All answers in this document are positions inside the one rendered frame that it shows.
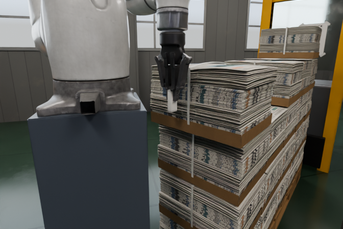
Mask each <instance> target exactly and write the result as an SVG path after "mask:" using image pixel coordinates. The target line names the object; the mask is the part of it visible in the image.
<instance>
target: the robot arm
mask: <svg viewBox="0 0 343 229"><path fill-rule="evenodd" d="M189 3H190V0H28V5H29V13H30V22H31V25H32V37H33V40H34V43H35V45H36V46H37V48H38V49H39V50H40V51H41V52H42V53H43V54H44V55H45V56H46V57H48V59H49V62H50V66H51V70H52V76H53V93H54V95H53V96H52V98H51V99H50V100H49V101H47V102H46V103H44V104H42V105H39V106H38V107H37V108H36V112H37V116H41V117H44V116H53V115H61V114H74V113H81V114H82V115H89V114H95V113H96V112H103V111H118V110H138V109H140V108H141V103H140V100H138V99H136V98H135V96H134V89H133V88H131V84H130V77H129V65H130V37H129V23H128V14H127V10H128V11H129V12H130V13H132V14H134V15H138V16H147V15H152V14H155V13H156V14H157V30H159V31H162V32H161V33H160V45H161V52H160V55H159V56H156V57H155V61H156V63H157V67H158V72H159V78H160V84H161V87H164V88H165V89H166V99H167V111H168V112H170V113H172V112H175V111H177V101H178V100H179V90H180V89H183V88H184V87H185V82H186V78H187V73H188V68H189V64H190V62H191V61H192V57H189V56H188V55H187V54H186V53H185V49H184V45H185V33H184V32H183V31H187V30H188V14H189V12H188V8H189ZM181 61H182V62H181ZM168 64H169V65H168Z"/></svg>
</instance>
